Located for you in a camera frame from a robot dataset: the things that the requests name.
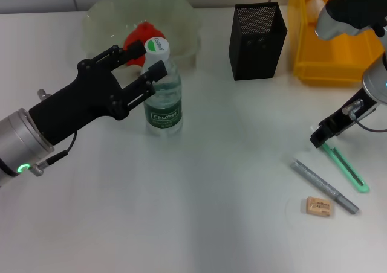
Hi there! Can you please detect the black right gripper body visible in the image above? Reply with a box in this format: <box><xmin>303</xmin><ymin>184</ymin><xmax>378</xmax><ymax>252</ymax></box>
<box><xmin>318</xmin><ymin>91</ymin><xmax>379</xmax><ymax>138</ymax></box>

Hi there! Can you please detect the black mesh pen holder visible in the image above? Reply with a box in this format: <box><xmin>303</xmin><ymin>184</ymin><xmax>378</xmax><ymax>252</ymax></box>
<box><xmin>228</xmin><ymin>1</ymin><xmax>288</xmax><ymax>82</ymax></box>

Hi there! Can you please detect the green utility knife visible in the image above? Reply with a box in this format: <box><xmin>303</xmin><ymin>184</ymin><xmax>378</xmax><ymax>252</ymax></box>
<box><xmin>311</xmin><ymin>126</ymin><xmax>371</xmax><ymax>195</ymax></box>

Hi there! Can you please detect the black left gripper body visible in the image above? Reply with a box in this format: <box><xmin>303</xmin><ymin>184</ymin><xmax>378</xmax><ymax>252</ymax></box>
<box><xmin>28</xmin><ymin>58</ymin><xmax>127</xmax><ymax>146</ymax></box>

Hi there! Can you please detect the silver glitter pen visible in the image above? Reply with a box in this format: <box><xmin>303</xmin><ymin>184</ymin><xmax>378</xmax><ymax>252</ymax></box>
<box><xmin>290</xmin><ymin>159</ymin><xmax>361</xmax><ymax>216</ymax></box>

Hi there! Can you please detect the orange fruit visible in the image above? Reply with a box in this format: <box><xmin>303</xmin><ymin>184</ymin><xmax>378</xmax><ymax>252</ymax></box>
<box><xmin>123</xmin><ymin>21</ymin><xmax>166</xmax><ymax>69</ymax></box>

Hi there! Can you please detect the clear green-label water bottle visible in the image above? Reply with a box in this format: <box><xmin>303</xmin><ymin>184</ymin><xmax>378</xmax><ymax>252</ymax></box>
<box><xmin>140</xmin><ymin>37</ymin><xmax>184</xmax><ymax>137</ymax></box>

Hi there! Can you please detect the yellow plastic bin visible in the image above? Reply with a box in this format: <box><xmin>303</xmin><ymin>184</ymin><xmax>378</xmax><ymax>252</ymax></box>
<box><xmin>286</xmin><ymin>0</ymin><xmax>387</xmax><ymax>86</ymax></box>

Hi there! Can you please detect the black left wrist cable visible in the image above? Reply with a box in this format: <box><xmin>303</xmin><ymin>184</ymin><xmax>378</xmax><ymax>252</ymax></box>
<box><xmin>30</xmin><ymin>132</ymin><xmax>78</xmax><ymax>178</ymax></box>

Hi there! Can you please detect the white paper ball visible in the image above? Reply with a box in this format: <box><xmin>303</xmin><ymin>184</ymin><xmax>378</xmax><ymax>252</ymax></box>
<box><xmin>306</xmin><ymin>0</ymin><xmax>327</xmax><ymax>25</ymax></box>

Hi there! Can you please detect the beige eraser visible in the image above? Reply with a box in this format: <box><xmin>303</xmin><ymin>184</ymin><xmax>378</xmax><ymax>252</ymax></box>
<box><xmin>305</xmin><ymin>196</ymin><xmax>336</xmax><ymax>218</ymax></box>

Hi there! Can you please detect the pale green glass fruit bowl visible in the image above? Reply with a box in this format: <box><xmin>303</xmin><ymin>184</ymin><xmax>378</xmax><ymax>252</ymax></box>
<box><xmin>82</xmin><ymin>0</ymin><xmax>203</xmax><ymax>75</ymax></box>

